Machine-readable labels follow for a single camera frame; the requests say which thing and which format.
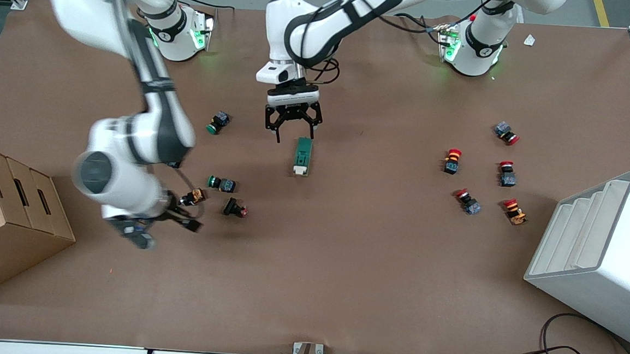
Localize black button with orange block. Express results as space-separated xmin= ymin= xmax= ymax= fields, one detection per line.
xmin=179 ymin=187 xmax=206 ymax=209

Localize red button with grey block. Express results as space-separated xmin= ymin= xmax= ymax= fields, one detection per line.
xmin=498 ymin=160 xmax=518 ymax=188
xmin=453 ymin=188 xmax=483 ymax=216
xmin=493 ymin=121 xmax=521 ymax=147

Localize black left base cable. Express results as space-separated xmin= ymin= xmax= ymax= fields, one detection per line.
xmin=378 ymin=11 xmax=452 ymax=47

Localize white stepped plastic bin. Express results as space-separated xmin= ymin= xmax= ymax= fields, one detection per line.
xmin=520 ymin=162 xmax=630 ymax=352

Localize red emergency button orange block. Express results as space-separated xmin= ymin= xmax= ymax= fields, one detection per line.
xmin=502 ymin=197 xmax=529 ymax=227

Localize red emergency button black block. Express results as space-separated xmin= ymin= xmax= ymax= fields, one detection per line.
xmin=443 ymin=148 xmax=464 ymax=176

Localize black button with red block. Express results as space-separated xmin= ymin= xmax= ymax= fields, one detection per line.
xmin=222 ymin=196 xmax=250 ymax=219

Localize brown cardboard box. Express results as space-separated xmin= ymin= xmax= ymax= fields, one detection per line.
xmin=0 ymin=143 xmax=82 ymax=309

